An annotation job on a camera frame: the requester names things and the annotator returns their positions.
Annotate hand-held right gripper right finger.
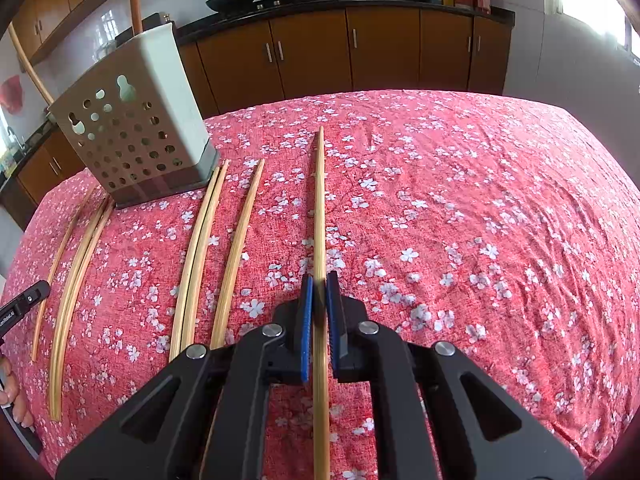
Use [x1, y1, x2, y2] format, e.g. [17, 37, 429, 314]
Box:
[325, 270, 586, 480]

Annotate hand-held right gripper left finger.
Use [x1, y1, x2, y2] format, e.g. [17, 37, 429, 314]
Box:
[55, 274, 315, 480]

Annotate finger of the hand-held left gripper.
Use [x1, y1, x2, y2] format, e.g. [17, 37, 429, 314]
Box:
[0, 280, 52, 341]

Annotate white perforated utensil holder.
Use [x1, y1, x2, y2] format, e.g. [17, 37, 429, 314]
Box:
[47, 21, 221, 209]

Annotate person's left hand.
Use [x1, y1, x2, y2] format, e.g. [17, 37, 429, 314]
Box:
[0, 355, 35, 429]

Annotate wooden sink base cabinets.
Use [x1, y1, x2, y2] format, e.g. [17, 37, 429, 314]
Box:
[0, 127, 87, 228]

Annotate red floral tablecloth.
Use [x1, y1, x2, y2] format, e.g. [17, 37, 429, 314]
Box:
[0, 89, 640, 480]

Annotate long wooden base cabinets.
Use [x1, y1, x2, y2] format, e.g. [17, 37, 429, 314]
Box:
[177, 4, 513, 117]

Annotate black kitchen countertop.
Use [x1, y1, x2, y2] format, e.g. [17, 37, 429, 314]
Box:
[172, 0, 516, 43]

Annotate bright window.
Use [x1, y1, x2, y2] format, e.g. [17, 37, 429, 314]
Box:
[550, 0, 640, 63]

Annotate red wall decoration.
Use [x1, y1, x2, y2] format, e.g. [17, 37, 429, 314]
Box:
[0, 74, 27, 112]

